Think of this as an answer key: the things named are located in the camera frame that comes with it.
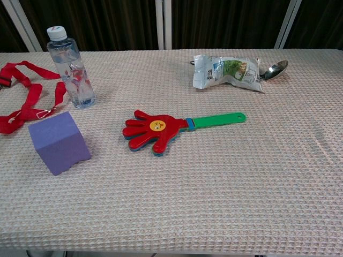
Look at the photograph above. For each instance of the beige waffle tablecloth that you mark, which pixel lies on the beige waffle tablecloth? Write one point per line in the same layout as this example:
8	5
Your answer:
187	200

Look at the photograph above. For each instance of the metal spoon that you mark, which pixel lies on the metal spoon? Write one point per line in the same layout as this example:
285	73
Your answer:
276	68

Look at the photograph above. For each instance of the white frame post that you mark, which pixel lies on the white frame post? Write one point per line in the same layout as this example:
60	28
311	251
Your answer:
288	24
163	24
24	26

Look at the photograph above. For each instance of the purple foam cube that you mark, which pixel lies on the purple foam cube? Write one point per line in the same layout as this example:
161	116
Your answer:
59	144

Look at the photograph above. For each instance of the crumpled silver snack bag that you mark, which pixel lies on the crumpled silver snack bag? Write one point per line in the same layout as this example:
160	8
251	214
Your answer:
227	72

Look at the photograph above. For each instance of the black pleated curtain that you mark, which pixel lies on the black pleated curtain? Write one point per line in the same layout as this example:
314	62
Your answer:
107	21

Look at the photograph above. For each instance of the clear plastic water bottle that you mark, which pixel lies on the clear plastic water bottle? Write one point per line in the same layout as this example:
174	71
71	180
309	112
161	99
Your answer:
76	77

